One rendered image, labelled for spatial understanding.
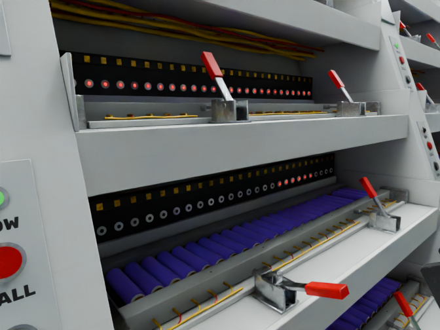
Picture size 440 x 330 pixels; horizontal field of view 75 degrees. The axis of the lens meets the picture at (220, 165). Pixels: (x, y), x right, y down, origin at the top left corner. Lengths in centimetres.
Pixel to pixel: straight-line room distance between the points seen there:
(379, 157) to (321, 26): 32
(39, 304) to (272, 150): 24
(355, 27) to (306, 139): 31
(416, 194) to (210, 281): 49
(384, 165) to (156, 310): 56
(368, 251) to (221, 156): 26
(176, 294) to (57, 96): 19
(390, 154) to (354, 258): 33
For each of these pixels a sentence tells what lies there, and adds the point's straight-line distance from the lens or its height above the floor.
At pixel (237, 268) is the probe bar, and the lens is 33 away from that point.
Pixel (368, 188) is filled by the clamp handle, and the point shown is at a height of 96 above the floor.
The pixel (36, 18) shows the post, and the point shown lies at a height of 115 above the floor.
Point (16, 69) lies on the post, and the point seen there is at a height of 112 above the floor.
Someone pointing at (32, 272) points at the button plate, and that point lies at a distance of 20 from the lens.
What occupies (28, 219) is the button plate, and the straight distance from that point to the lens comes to 20.
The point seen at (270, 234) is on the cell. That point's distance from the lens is 42.
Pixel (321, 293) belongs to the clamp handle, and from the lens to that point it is 27.
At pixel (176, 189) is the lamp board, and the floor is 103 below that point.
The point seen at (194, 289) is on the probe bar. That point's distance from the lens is 30.
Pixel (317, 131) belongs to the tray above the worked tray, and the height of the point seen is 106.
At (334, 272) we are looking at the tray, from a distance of 38.
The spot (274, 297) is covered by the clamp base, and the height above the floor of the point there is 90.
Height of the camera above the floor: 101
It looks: 6 degrees up
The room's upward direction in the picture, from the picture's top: 14 degrees counter-clockwise
